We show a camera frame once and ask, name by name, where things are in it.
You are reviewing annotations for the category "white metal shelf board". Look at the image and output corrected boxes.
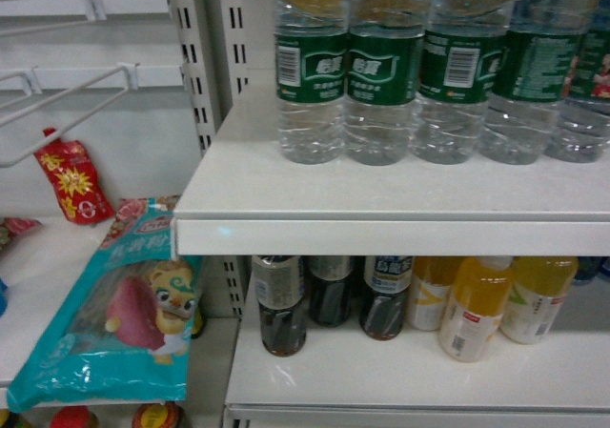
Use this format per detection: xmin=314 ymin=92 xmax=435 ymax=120
xmin=175 ymin=80 xmax=609 ymax=256

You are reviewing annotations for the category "white lower shelf board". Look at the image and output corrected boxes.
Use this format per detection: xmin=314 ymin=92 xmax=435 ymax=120
xmin=224 ymin=280 xmax=609 ymax=427

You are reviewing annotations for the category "water bottle barcode left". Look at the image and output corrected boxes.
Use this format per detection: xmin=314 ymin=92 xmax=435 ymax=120
xmin=274 ymin=0 xmax=349 ymax=164

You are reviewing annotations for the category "water bottle logo label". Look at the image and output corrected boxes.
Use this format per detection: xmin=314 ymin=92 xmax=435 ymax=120
xmin=345 ymin=0 xmax=430 ymax=166

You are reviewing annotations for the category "white slotted shelf upright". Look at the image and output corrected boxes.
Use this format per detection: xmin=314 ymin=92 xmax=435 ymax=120
xmin=170 ymin=0 xmax=248 ymax=318

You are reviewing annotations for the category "white left shelf board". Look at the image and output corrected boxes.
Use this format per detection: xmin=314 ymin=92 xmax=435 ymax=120
xmin=1 ymin=216 xmax=112 ymax=408

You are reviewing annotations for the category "water bottle rightmost edge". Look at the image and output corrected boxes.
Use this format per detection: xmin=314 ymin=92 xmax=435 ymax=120
xmin=544 ymin=0 xmax=609 ymax=163

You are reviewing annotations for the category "water bottle text label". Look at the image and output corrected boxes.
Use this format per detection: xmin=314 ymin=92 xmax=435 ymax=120
xmin=478 ymin=0 xmax=599 ymax=165

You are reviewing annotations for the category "dark tea bottle middle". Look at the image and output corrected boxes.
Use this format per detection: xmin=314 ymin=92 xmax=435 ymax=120
xmin=307 ymin=255 xmax=354 ymax=327

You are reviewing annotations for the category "dark tea bottle front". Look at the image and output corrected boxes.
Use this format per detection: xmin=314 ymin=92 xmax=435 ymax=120
xmin=252 ymin=255 xmax=307 ymax=357

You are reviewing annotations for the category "dark oolong tea bottle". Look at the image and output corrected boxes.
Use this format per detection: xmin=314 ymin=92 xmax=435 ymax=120
xmin=358 ymin=255 xmax=414 ymax=341

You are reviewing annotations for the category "orange juice bottle back left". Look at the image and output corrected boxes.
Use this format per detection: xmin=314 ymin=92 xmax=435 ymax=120
xmin=406 ymin=256 xmax=465 ymax=332

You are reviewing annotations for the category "orange juice bottle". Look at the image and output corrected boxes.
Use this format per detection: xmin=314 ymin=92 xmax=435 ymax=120
xmin=500 ymin=256 xmax=579 ymax=344
xmin=406 ymin=256 xmax=465 ymax=332
xmin=438 ymin=256 xmax=514 ymax=362

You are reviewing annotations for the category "orange juice bottle front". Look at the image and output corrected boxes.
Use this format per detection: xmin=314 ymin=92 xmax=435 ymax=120
xmin=438 ymin=256 xmax=514 ymax=362

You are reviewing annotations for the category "teal sweet potato noodle bag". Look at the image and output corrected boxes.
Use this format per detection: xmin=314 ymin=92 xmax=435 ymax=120
xmin=7 ymin=195 xmax=202 ymax=412

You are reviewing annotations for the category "red sauce pouch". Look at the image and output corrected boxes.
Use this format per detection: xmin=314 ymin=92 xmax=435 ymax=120
xmin=34 ymin=138 xmax=114 ymax=225

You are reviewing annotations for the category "orange juice bottle right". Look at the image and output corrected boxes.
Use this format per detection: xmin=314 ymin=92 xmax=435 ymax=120
xmin=500 ymin=256 xmax=579 ymax=344

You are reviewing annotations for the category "red yellow lid jar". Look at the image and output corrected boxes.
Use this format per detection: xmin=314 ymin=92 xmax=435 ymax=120
xmin=132 ymin=401 xmax=186 ymax=428

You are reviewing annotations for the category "red floral snack packet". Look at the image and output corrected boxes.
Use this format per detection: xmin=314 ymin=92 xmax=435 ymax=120
xmin=0 ymin=217 xmax=42 ymax=252

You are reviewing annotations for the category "white wire display hook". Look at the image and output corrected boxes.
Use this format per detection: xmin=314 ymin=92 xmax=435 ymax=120
xmin=1 ymin=62 xmax=140 ymax=169

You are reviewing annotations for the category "upper white wire hook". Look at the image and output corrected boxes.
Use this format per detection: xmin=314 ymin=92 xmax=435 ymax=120
xmin=1 ymin=0 xmax=107 ymax=37

